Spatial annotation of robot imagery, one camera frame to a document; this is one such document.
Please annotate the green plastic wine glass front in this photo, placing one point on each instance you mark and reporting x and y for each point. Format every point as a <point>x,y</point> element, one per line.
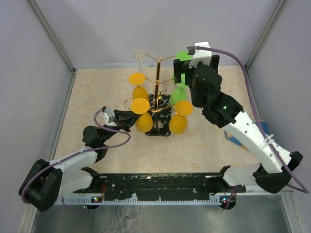
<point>183,56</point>

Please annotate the orange plastic wine glass back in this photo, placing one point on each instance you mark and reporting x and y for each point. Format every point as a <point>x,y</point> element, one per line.
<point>137,79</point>

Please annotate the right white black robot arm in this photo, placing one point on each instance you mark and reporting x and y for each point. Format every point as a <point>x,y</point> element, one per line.
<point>275,163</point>

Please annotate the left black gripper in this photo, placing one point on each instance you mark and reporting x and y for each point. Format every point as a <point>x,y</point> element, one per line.
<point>125,119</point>

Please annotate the green plastic wine glass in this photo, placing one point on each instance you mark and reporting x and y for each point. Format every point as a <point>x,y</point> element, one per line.
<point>183,56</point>
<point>179,93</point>

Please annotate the orange plastic wine glass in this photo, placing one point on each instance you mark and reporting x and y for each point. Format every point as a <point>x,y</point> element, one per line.
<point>179,121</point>
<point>137,79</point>
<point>141,107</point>

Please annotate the gold wine glass rack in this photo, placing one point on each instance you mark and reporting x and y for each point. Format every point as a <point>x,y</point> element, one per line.
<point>160,109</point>

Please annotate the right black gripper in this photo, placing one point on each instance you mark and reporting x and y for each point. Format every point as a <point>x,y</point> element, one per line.
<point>182,67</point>

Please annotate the black mounting rail base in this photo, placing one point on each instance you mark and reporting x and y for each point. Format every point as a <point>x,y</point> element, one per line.
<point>159,186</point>

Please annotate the green plastic wine glass back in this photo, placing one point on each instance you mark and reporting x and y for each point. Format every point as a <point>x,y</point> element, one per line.
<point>179,93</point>

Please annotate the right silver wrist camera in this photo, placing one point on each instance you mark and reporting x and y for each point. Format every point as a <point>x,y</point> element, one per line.
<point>199,57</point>

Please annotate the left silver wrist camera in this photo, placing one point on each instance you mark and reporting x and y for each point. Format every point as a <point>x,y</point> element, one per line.
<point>109,117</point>

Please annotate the clear wine glass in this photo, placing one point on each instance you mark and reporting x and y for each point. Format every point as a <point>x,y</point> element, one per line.
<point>139,56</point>

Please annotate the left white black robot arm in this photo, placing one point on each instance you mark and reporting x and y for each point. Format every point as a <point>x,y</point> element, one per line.
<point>48,180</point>

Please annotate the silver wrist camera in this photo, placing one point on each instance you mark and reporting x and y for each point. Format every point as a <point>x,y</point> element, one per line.
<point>109,117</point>
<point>199,57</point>

